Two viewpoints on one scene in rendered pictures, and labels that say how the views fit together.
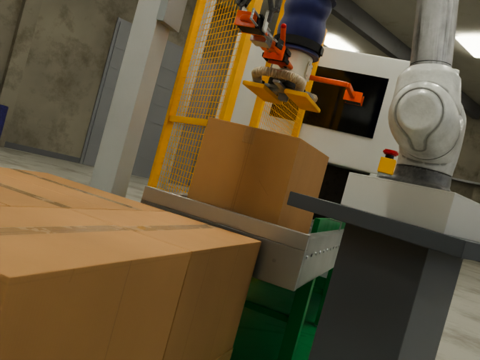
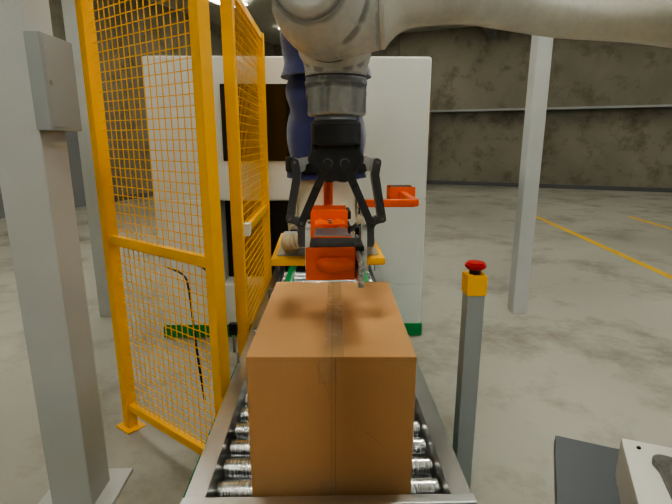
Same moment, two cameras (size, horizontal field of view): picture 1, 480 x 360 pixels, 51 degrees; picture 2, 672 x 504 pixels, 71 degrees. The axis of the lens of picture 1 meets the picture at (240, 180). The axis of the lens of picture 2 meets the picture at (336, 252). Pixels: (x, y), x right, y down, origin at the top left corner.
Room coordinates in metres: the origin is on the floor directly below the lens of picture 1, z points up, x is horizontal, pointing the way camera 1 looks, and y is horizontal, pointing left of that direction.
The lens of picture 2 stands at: (1.04, 0.36, 1.44)
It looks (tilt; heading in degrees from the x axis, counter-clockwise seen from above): 13 degrees down; 339
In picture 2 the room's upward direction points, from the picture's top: straight up
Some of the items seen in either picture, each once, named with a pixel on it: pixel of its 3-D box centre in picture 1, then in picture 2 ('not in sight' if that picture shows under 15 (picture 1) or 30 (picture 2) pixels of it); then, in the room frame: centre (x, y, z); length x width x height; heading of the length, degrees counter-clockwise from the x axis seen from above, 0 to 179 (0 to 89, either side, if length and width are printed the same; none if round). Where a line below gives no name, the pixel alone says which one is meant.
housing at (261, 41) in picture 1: (261, 38); (331, 242); (1.84, 0.06, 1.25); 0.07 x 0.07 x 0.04; 71
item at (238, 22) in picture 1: (249, 23); (329, 257); (1.71, 0.11, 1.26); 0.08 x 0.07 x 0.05; 161
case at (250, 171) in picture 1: (263, 181); (332, 373); (2.27, -0.10, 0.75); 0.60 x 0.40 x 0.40; 159
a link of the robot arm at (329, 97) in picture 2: not in sight; (336, 99); (1.72, 0.10, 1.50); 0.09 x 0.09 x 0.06
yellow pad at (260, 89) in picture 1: (264, 90); (293, 242); (2.31, 0.00, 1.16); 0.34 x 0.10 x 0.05; 161
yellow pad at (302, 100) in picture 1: (303, 98); (360, 241); (2.25, -0.18, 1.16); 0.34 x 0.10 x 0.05; 161
